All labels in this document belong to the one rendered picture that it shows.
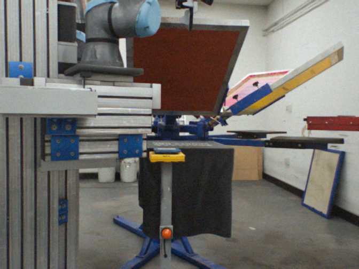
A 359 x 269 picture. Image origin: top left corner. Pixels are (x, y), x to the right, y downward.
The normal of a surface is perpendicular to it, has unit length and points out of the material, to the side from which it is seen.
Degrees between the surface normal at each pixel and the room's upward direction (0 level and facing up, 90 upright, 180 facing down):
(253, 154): 78
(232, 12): 90
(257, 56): 90
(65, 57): 90
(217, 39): 148
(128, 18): 101
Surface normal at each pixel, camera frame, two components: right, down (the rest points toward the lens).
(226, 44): 0.04, 0.87
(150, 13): 0.92, 0.16
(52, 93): 0.45, 0.05
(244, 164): 0.11, -0.15
